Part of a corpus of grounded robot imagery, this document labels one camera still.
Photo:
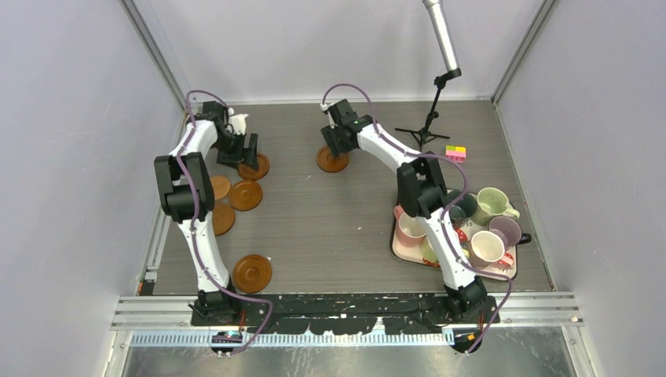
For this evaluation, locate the purple mug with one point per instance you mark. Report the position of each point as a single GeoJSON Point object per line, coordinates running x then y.
{"type": "Point", "coordinates": [509, 231]}

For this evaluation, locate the ridged wooden coaster four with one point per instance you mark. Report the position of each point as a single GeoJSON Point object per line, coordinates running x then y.
{"type": "Point", "coordinates": [223, 218]}

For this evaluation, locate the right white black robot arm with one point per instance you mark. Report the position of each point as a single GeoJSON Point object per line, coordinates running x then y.
{"type": "Point", "coordinates": [421, 191]}

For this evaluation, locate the silver microphone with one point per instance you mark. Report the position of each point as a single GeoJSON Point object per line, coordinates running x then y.
{"type": "Point", "coordinates": [444, 39]}

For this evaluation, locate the ridged wooden coaster three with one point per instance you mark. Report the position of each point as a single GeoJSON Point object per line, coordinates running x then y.
{"type": "Point", "coordinates": [245, 195]}

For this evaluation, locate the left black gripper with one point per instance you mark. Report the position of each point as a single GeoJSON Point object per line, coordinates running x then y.
{"type": "Point", "coordinates": [247, 156]}

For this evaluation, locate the ridged wooden coaster two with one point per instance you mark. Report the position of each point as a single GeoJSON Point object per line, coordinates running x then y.
{"type": "Point", "coordinates": [329, 163]}

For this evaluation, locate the light green mug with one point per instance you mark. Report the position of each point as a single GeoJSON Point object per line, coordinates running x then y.
{"type": "Point", "coordinates": [492, 202]}

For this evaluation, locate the aluminium front rail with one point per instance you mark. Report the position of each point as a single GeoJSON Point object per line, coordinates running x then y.
{"type": "Point", "coordinates": [529, 309]}

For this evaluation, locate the glossy amber wooden coaster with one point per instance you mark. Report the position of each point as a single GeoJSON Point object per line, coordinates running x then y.
{"type": "Point", "coordinates": [252, 273]}

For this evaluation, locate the pink yellow green toy block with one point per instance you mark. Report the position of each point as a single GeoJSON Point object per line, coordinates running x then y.
{"type": "Point", "coordinates": [456, 153]}

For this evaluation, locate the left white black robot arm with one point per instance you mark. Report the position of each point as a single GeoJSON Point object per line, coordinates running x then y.
{"type": "Point", "coordinates": [186, 195]}

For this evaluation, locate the white strawberry serving tray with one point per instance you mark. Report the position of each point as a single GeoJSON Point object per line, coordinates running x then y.
{"type": "Point", "coordinates": [465, 233]}

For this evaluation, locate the yellow-green handled mug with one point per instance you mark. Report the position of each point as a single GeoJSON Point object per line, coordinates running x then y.
{"type": "Point", "coordinates": [428, 254]}

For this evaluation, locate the pink white red-handled mug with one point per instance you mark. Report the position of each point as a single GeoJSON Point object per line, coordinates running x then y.
{"type": "Point", "coordinates": [486, 249]}

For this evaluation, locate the ridged wooden coaster one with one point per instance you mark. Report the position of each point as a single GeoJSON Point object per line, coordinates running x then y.
{"type": "Point", "coordinates": [248, 173]}

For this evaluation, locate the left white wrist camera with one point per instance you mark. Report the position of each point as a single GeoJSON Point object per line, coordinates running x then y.
{"type": "Point", "coordinates": [237, 122]}

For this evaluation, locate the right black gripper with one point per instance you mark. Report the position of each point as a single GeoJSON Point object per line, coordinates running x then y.
{"type": "Point", "coordinates": [328, 134]}

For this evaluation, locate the black tripod microphone stand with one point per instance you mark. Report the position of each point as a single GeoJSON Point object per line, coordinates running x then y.
{"type": "Point", "coordinates": [423, 135]}

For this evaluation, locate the light orange coaster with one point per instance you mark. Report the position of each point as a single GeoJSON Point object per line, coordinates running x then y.
{"type": "Point", "coordinates": [221, 186]}

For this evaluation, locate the dark blue mug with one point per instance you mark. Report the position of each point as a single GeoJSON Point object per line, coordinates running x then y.
{"type": "Point", "coordinates": [463, 210]}

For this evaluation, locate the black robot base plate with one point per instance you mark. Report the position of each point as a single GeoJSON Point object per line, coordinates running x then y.
{"type": "Point", "coordinates": [340, 314]}

